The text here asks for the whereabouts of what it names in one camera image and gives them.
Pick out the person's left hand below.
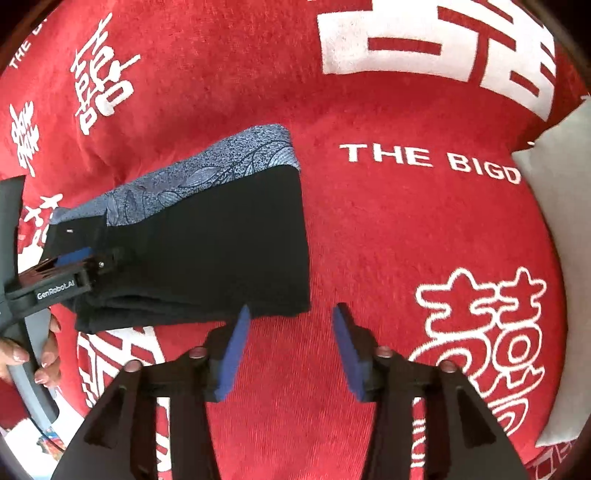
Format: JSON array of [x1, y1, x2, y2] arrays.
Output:
[[0, 316, 62, 389]]

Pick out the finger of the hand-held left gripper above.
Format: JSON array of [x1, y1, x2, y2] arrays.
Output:
[[86, 248, 126, 283], [21, 247, 96, 278]]

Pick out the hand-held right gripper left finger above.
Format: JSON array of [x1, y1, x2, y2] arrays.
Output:
[[51, 305, 253, 480]]

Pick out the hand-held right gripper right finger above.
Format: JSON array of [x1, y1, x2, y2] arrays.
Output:
[[332, 302, 532, 480]]

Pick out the red printed blanket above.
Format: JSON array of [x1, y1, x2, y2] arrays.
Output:
[[0, 0, 591, 480]]

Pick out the pale grey pillow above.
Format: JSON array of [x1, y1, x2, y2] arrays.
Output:
[[510, 95, 591, 448]]

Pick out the black pants with blue trim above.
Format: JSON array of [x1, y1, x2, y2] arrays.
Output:
[[44, 122, 311, 334]]

